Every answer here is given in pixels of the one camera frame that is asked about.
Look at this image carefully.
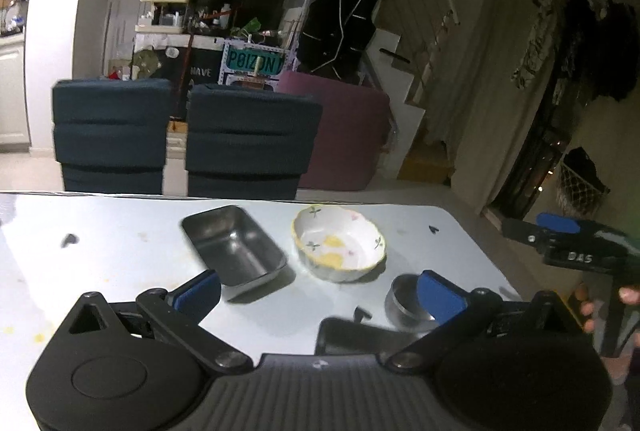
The dark blue chair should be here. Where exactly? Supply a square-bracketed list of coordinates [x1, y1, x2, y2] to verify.
[52, 78, 174, 195]
[185, 84, 324, 202]

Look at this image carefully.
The person's right hand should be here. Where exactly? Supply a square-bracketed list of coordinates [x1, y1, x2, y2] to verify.
[574, 283, 640, 385]

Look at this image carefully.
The white curtain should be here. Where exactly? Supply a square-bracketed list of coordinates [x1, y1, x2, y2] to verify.
[425, 0, 553, 154]

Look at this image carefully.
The white kitchen cabinet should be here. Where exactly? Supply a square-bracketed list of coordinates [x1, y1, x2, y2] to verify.
[0, 36, 32, 148]

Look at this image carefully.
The round steel bowl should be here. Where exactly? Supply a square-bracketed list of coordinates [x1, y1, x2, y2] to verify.
[383, 274, 442, 330]

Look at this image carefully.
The white shelf cart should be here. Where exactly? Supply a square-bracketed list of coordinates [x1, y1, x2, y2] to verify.
[133, 0, 194, 81]

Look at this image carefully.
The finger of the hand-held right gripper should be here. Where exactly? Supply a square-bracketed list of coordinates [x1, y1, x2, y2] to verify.
[536, 212, 584, 236]
[502, 217, 552, 258]

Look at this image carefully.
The teal sign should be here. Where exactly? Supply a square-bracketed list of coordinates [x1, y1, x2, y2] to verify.
[222, 40, 284, 78]

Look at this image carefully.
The pink chair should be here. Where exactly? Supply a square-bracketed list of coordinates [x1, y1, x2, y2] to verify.
[276, 70, 392, 192]

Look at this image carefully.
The white floral bowl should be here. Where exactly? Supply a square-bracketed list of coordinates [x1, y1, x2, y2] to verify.
[291, 204, 388, 284]

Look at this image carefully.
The yellow box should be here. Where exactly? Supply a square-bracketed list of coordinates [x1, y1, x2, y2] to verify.
[397, 142, 457, 185]

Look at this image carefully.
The dark floral curtain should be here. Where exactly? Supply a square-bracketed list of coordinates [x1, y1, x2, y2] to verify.
[511, 0, 640, 103]

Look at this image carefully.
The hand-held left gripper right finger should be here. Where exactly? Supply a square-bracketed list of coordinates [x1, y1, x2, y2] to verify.
[387, 269, 577, 374]

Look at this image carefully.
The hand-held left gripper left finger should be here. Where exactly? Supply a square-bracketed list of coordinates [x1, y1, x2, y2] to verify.
[59, 269, 254, 375]

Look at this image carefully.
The black vest with white trim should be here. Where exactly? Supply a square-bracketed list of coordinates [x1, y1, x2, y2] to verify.
[297, 0, 382, 75]

